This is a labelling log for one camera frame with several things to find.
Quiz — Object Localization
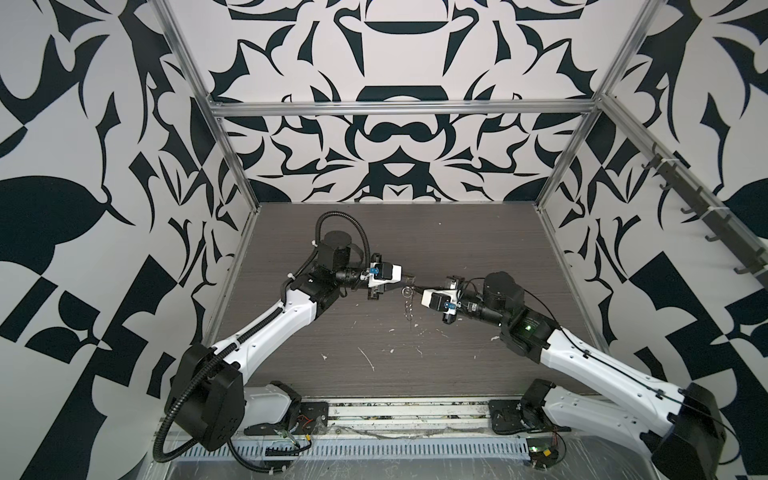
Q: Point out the aluminium front rail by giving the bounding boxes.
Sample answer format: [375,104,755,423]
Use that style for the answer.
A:
[157,395,661,438]

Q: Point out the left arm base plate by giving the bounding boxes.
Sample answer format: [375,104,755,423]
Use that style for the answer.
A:
[244,401,329,436]

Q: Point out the white slotted cable duct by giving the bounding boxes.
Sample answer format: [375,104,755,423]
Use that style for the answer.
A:
[235,437,530,461]

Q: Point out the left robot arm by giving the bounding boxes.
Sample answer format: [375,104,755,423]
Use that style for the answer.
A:
[153,231,405,462]

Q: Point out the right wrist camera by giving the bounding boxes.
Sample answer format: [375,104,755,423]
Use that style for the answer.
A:
[420,289,457,314]

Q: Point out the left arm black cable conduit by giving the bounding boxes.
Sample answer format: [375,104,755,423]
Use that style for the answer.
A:
[151,209,372,475]

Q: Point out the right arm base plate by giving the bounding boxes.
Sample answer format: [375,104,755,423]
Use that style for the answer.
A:
[488,399,572,435]

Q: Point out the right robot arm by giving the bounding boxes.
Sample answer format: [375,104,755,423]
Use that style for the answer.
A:
[410,271,729,479]

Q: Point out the small circuit board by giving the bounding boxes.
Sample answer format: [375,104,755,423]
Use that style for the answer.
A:
[526,436,567,471]

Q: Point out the black wall hook rack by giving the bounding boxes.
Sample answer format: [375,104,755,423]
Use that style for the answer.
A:
[640,142,767,289]

